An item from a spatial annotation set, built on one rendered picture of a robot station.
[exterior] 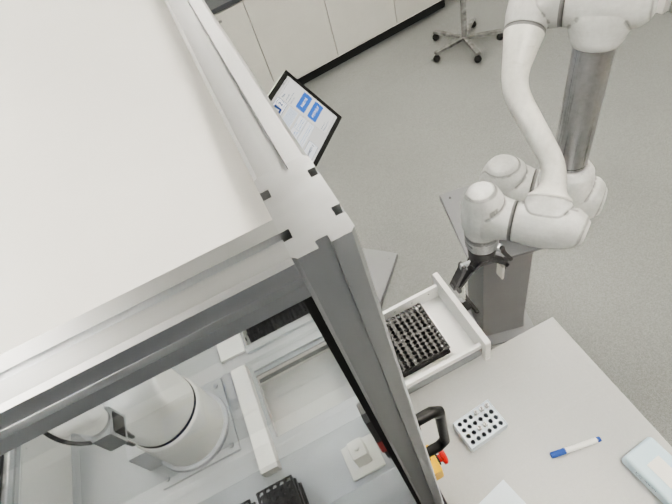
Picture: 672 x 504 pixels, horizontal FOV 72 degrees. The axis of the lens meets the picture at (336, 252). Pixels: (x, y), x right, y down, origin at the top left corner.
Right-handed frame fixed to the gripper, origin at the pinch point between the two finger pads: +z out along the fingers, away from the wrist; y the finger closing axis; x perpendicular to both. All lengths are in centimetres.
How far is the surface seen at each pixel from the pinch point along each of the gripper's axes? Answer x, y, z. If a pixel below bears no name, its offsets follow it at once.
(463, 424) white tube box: 29.4, 25.9, 13.1
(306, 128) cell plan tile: -94, 19, -12
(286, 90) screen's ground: -107, 19, -24
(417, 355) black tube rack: 9.3, 28.0, 2.9
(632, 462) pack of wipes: 57, -5, 12
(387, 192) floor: -140, -25, 93
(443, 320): 0.3, 14.1, 9.0
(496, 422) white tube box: 33.2, 17.7, 13.1
